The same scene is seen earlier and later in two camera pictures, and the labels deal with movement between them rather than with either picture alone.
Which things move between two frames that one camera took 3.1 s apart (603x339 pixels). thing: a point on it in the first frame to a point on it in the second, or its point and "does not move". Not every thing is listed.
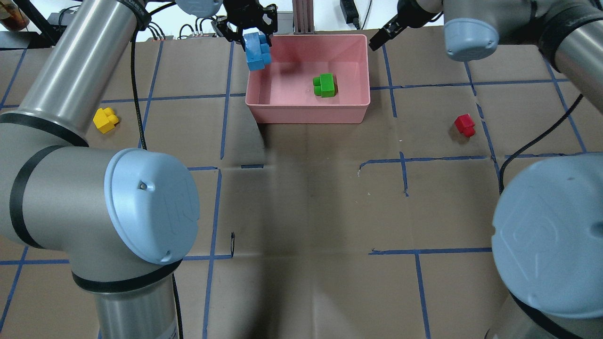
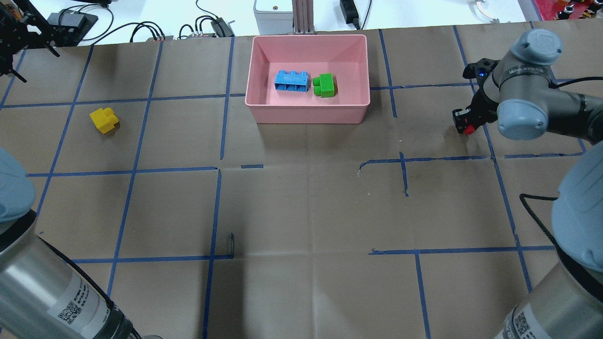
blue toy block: x=257 y=51 to x=292 y=81
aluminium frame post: x=303 y=17 does not move
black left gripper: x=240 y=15 to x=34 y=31
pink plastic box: x=312 y=79 does not move
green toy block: x=324 y=85 does not move
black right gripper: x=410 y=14 to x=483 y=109
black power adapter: x=350 y=12 does not move
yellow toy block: x=105 y=119 does not move
